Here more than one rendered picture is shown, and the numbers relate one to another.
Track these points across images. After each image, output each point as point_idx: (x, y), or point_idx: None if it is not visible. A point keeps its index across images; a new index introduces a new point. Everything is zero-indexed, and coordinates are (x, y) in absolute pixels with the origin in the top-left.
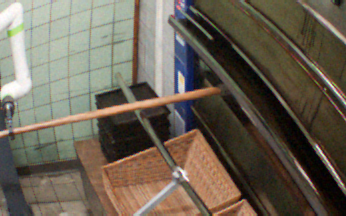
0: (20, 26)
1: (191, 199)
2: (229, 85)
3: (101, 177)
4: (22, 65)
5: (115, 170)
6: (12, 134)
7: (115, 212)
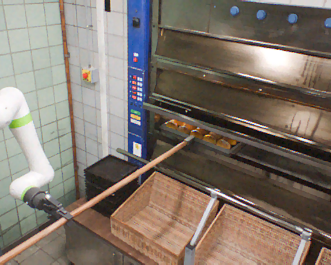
0: (29, 114)
1: (239, 205)
2: (222, 132)
3: (101, 226)
4: (41, 154)
5: (118, 214)
6: (69, 219)
7: (132, 248)
